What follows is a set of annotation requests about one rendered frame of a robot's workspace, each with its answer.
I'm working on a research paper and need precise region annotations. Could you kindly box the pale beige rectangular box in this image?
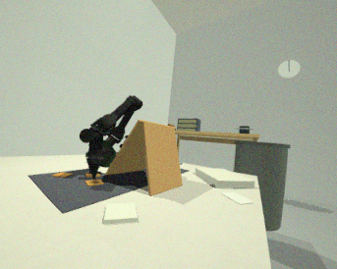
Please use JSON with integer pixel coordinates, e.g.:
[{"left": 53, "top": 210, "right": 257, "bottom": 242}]
[{"left": 196, "top": 168, "right": 255, "bottom": 188}]

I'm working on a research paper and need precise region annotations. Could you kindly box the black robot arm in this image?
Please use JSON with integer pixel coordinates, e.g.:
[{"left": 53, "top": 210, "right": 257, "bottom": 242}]
[{"left": 80, "top": 95, "right": 142, "bottom": 158}]

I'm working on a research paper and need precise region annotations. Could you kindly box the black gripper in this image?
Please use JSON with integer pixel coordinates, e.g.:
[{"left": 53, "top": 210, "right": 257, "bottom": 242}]
[{"left": 85, "top": 142, "right": 105, "bottom": 178}]

